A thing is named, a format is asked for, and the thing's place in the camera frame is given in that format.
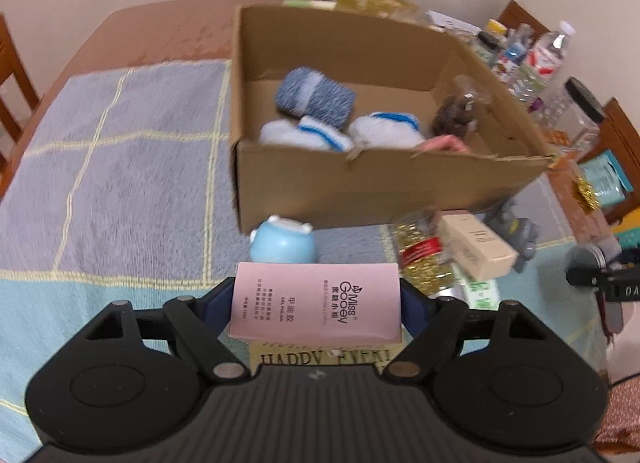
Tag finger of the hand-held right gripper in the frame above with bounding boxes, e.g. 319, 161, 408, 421
566, 267, 608, 289

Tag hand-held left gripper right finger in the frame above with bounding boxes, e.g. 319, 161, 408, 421
380, 279, 556, 378

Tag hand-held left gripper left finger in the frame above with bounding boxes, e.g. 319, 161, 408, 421
85, 277, 251, 380

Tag clear jar of black pieces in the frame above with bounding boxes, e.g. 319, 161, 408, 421
565, 243, 608, 276

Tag jar of gold capsules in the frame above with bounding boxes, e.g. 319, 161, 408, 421
392, 210, 458, 296

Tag green tissue pack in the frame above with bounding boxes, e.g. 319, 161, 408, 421
452, 263, 501, 311

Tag grey toy figure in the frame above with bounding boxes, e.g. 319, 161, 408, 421
482, 198, 541, 271

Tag pink box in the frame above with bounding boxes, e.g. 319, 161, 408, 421
227, 262, 403, 345

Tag brown cardboard box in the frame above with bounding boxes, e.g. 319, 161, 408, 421
230, 3, 556, 234

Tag pink knitted sock roll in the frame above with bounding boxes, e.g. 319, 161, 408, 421
415, 135, 471, 154

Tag white sock roll blue stripe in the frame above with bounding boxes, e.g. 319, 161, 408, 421
260, 115, 353, 151
348, 112, 426, 150

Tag clear jar of brown discs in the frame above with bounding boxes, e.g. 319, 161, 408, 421
431, 75, 493, 138

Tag blue marled sock roll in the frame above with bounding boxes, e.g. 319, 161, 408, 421
275, 67, 358, 131

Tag phone in red case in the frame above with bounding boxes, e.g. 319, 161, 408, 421
598, 295, 624, 335

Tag golden ornament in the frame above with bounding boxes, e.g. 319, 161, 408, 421
570, 175, 598, 211

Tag cream carton box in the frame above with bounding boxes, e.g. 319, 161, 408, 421
437, 210, 519, 281

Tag light blue round toy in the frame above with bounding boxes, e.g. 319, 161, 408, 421
250, 215, 317, 264

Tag teal packet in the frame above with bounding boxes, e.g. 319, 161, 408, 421
580, 150, 633, 208

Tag lettered greeting card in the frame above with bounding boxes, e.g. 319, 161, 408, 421
250, 340, 396, 374

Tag person's patterned clothing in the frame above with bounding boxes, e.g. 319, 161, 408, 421
595, 383, 640, 450

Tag wooden chair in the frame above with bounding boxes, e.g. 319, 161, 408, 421
0, 13, 41, 164
580, 98, 640, 224
497, 0, 551, 38

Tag large clear jar black lid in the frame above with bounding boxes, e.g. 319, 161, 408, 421
532, 77, 606, 154

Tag blue checked table mat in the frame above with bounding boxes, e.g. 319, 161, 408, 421
0, 59, 618, 444

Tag clear water bottle red label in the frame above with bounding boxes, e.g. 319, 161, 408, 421
510, 20, 576, 104

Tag small jar black lid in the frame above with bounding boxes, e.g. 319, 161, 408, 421
472, 32, 503, 66

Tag white papers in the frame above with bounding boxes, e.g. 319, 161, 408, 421
425, 10, 481, 36

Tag tan paper-wrapped box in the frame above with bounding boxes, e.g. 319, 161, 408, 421
337, 0, 418, 18

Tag green cover book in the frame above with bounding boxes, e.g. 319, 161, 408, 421
282, 0, 338, 12

